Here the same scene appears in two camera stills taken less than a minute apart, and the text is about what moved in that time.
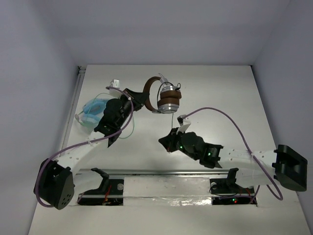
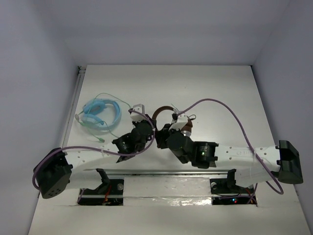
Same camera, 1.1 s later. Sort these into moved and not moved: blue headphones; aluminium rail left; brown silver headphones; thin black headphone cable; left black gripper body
Moved: left black gripper body; thin black headphone cable; brown silver headphones
Not moved: aluminium rail left; blue headphones
